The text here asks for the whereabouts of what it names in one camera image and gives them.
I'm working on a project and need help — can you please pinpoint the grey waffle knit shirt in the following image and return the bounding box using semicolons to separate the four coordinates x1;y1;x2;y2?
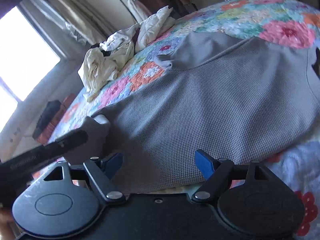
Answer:
66;31;320;194

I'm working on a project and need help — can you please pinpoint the black cloth on bench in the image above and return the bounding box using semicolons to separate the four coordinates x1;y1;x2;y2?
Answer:
36;100;61;131

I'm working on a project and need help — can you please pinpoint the red-brown wooden bench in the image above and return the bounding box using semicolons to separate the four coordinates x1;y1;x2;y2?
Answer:
32;93;76;145

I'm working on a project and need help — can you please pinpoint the cream crumpled garment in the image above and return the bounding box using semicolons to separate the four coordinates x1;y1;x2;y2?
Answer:
78;48;120;102

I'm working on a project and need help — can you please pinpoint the white crumpled shirt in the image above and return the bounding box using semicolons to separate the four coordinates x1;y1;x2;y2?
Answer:
99;23;140;52

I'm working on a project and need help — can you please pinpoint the beige window curtain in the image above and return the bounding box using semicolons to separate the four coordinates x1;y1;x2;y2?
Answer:
29;0;114;45

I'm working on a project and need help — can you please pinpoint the floral patchwork quilt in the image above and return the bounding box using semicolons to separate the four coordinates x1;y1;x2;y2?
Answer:
47;0;319;239

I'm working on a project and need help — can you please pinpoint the white quilted jacket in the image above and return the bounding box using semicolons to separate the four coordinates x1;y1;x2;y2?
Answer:
135;5;176;53

